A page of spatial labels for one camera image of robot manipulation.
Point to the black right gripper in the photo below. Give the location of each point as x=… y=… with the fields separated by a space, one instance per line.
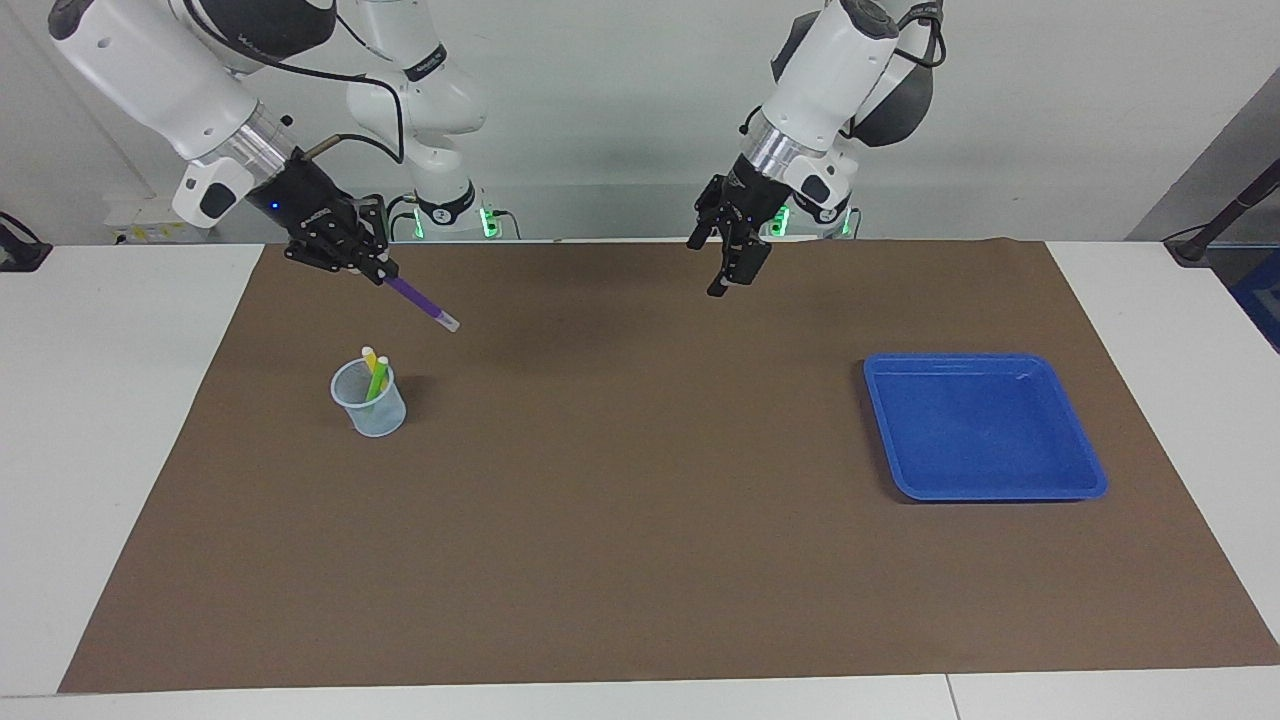
x=305 y=205

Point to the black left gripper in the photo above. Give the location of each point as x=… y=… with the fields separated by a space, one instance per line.
x=750 y=200

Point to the purple pen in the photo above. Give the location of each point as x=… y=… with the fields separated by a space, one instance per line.
x=420 y=300

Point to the yellow pen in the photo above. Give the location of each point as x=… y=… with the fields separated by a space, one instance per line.
x=369 y=358

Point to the green pen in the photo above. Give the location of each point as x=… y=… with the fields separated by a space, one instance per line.
x=377 y=380

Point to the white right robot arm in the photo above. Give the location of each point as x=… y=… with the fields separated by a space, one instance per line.
x=150 y=70

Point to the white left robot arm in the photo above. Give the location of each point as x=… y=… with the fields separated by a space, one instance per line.
x=830 y=60

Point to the blue plastic tray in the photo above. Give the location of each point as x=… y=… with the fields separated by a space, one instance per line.
x=980 y=430

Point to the translucent plastic cup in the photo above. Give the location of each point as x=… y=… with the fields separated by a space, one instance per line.
x=380 y=415

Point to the brown table mat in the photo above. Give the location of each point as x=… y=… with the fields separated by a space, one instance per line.
x=640 y=500

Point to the black table clamp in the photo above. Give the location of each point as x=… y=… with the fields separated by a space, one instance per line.
x=20 y=250

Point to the black stand pole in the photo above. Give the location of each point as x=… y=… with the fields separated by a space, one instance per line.
x=1225 y=215

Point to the blue crate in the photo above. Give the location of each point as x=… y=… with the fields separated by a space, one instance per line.
x=1260 y=300

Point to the white wall socket box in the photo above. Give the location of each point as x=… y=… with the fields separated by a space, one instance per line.
x=160 y=220

